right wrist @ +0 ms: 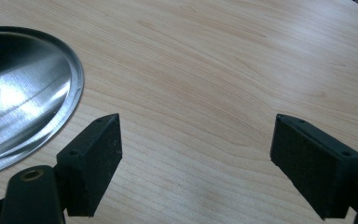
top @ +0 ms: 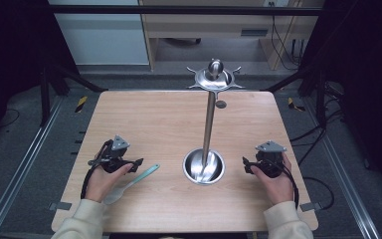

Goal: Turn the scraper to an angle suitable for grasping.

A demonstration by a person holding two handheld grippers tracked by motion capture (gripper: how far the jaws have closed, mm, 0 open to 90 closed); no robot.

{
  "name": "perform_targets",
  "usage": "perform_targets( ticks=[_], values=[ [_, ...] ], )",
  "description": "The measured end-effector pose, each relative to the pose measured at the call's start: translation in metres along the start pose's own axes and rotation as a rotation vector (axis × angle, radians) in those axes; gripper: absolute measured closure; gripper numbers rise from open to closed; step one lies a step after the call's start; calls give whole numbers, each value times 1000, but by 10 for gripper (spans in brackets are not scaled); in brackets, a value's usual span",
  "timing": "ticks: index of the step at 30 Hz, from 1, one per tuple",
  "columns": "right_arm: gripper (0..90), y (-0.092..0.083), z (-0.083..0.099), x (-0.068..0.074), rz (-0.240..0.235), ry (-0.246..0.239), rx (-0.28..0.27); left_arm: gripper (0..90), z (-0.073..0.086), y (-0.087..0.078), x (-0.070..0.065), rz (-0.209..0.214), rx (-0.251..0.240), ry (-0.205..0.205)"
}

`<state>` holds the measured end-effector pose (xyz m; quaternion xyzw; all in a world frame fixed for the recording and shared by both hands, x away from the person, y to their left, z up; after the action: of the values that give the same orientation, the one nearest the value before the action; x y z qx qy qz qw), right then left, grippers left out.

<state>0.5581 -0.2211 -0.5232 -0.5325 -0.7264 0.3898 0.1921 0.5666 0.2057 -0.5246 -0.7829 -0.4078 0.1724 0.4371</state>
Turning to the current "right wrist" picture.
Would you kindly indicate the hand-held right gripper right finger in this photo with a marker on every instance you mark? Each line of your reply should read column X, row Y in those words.
column 313, row 168

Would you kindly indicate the round steel plate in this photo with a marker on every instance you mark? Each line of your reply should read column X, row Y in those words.
column 21, row 99

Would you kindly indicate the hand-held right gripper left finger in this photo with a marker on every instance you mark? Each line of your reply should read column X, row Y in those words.
column 90, row 168

